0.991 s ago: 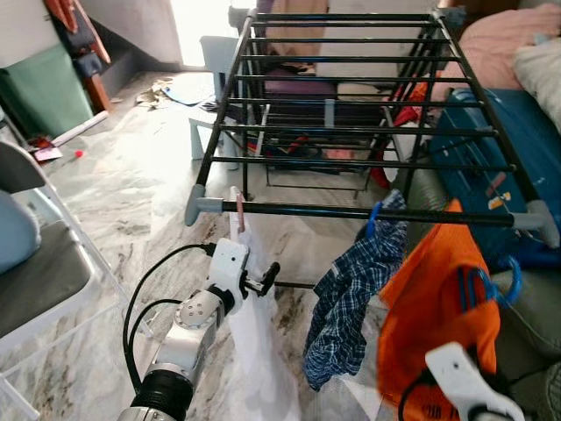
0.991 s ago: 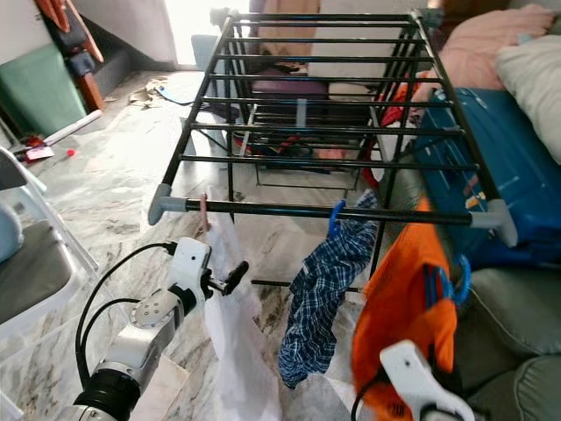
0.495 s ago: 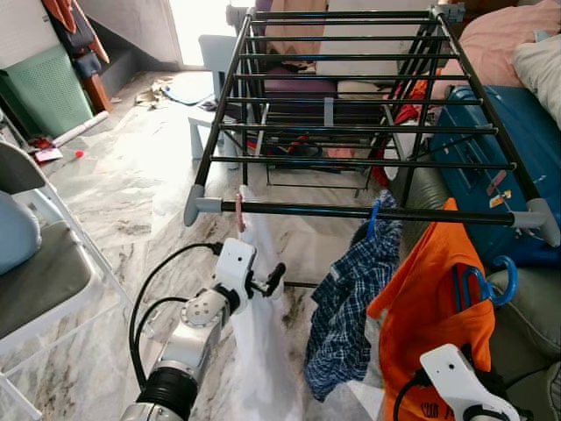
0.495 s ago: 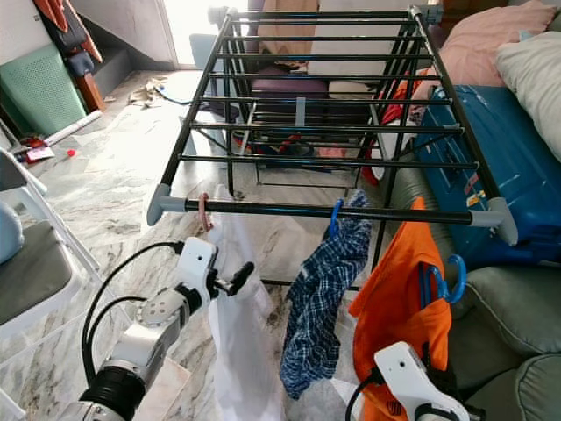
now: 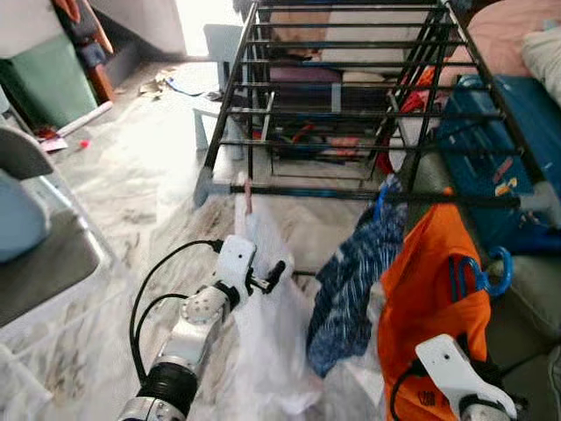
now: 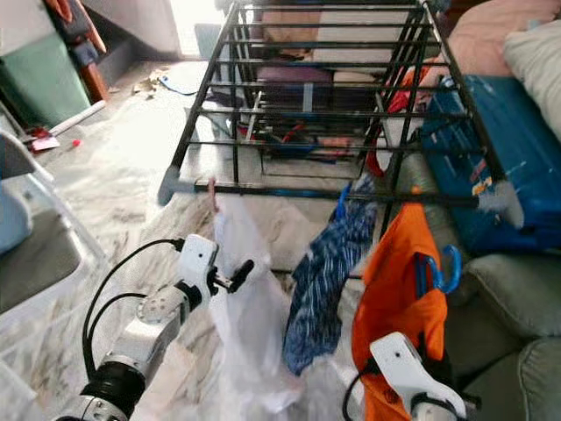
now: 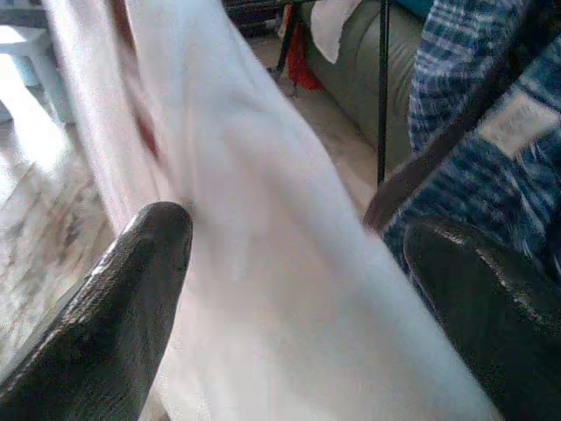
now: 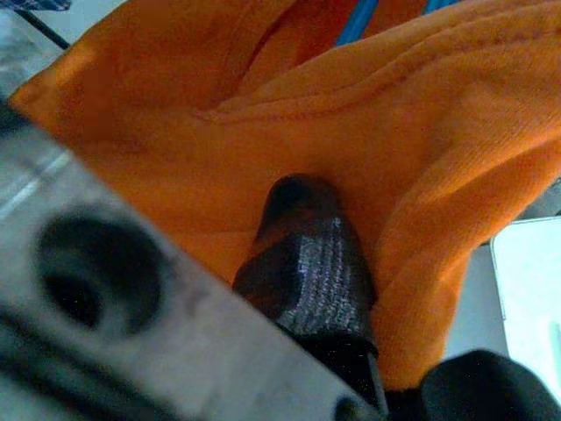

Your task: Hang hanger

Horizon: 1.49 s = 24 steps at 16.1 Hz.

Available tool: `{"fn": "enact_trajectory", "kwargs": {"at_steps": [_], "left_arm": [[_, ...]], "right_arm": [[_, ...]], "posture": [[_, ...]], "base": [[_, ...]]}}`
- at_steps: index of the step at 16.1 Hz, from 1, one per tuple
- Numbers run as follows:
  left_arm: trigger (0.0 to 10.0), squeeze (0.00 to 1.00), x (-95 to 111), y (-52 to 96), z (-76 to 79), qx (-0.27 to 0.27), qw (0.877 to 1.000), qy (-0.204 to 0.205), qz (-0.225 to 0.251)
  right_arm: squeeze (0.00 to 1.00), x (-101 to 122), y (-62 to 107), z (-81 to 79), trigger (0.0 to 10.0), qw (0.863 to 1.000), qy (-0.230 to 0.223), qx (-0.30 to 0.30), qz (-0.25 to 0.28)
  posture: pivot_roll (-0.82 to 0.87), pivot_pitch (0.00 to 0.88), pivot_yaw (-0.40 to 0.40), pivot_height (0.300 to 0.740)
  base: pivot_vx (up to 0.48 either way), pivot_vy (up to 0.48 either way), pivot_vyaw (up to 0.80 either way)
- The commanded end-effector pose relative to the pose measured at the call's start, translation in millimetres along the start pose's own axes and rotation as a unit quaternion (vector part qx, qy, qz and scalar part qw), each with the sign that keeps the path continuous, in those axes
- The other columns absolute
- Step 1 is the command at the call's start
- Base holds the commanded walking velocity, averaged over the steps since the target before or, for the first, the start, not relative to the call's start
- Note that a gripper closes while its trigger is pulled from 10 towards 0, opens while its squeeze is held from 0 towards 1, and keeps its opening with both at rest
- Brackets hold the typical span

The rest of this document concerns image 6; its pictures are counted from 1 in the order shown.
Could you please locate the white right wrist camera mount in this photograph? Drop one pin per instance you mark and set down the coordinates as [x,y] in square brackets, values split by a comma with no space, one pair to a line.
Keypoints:
[403,368]

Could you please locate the pale blue plastic stool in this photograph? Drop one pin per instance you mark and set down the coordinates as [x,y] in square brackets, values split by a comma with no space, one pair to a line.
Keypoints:
[206,39]

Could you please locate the purple storage case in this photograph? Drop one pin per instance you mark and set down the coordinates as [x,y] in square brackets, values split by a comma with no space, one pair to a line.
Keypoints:
[294,76]

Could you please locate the dark bag on wooden stand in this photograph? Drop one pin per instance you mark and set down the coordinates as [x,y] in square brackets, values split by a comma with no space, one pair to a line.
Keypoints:
[83,44]

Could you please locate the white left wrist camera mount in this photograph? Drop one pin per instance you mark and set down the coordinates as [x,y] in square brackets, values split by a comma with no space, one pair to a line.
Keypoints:
[200,259]

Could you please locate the small red ball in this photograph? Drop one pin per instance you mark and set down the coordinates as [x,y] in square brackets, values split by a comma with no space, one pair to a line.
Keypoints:
[75,140]

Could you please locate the orange shirt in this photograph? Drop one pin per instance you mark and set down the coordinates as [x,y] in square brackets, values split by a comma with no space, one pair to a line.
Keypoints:
[390,298]

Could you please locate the pink paper card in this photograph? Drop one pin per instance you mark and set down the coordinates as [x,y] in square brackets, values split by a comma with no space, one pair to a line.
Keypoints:
[44,140]

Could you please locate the black metal drying rack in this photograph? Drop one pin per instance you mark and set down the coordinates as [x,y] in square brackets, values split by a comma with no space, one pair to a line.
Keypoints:
[280,189]

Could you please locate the beige pillow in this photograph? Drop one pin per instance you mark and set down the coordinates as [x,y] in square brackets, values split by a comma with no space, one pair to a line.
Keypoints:
[539,70]

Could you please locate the dark green sofa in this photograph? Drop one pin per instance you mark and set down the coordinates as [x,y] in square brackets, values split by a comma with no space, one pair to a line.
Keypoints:
[508,298]

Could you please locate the blue paper sheet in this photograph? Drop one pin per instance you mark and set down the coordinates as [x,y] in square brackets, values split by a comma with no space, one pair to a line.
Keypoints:
[180,86]

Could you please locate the white thin garment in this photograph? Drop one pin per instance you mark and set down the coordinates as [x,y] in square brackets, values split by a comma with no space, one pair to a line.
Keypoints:
[254,342]

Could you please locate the blue plaid shirt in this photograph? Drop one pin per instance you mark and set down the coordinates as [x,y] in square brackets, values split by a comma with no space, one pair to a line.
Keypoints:
[324,281]

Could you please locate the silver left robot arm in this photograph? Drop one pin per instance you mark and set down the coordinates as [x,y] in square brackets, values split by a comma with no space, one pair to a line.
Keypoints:
[162,311]

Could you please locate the white tube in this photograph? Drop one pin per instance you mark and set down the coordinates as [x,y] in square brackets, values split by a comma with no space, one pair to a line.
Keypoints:
[79,117]

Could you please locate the pink cushion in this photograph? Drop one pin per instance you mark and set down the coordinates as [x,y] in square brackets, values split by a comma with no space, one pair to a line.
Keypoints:
[482,35]

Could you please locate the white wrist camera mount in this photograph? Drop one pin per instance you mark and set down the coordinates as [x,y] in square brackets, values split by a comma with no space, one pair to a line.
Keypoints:
[403,368]
[200,259]

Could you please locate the red garment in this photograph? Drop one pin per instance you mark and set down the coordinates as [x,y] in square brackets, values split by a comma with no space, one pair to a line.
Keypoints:
[403,96]

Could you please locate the blue hard suitcase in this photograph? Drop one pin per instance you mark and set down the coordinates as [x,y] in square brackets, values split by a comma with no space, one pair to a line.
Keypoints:
[491,140]

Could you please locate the white frame grey chair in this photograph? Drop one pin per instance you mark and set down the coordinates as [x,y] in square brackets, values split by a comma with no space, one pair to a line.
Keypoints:
[44,263]

